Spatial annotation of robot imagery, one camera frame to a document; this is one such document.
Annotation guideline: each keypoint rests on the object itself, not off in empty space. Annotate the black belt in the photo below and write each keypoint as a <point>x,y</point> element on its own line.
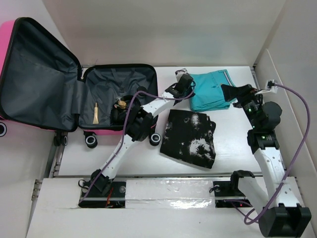
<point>119,110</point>

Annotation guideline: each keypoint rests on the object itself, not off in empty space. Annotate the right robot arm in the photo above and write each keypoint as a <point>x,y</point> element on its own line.
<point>279,212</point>

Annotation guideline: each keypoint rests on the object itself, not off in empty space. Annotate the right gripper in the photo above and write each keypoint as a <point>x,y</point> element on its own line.
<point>242,93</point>

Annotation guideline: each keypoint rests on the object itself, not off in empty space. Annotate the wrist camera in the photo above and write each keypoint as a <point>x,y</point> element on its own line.
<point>179,73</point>
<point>271,86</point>

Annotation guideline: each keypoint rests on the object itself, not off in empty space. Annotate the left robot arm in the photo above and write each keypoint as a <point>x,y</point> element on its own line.
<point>137,127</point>

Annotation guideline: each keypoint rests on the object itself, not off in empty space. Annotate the black white tie-dye shirt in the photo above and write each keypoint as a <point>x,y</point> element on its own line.
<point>188,137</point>

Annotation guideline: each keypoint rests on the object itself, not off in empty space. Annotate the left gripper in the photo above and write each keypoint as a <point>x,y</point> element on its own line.
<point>189,89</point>

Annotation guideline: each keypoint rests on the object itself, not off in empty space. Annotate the pink hard-shell suitcase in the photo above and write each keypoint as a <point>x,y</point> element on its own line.
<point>43,84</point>

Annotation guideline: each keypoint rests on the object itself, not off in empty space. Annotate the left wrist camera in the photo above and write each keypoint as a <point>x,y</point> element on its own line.
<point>179,73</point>

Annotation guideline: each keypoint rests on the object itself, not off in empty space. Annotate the teal shorts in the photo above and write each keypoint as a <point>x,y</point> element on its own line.
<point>208,92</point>

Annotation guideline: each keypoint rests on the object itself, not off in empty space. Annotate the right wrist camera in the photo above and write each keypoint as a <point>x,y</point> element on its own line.
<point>271,86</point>

